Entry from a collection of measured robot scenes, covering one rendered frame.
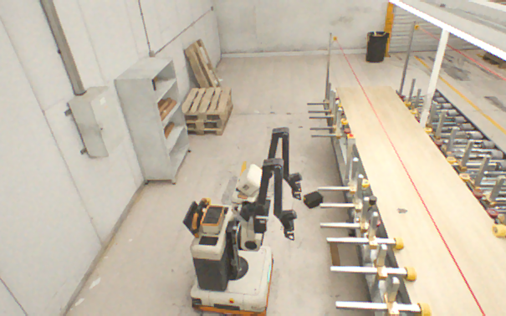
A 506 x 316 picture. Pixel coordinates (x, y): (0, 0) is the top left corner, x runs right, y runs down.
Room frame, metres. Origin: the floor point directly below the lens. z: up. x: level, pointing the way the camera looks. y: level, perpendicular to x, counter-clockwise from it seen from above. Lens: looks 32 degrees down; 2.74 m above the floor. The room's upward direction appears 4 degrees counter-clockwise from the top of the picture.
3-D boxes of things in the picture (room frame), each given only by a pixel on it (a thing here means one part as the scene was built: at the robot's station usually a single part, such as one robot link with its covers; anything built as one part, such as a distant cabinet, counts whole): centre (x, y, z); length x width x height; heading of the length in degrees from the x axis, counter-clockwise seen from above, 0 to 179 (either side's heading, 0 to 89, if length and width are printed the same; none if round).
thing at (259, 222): (1.91, -0.03, 0.99); 0.28 x 0.16 x 0.22; 168
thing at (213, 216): (1.99, 0.37, 0.87); 0.23 x 0.15 x 0.11; 168
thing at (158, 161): (4.16, 1.30, 0.78); 0.90 x 0.45 x 1.55; 173
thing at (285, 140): (2.08, -0.25, 1.40); 0.11 x 0.06 x 0.43; 169
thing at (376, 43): (8.76, -3.49, 0.36); 0.59 x 0.58 x 0.73; 173
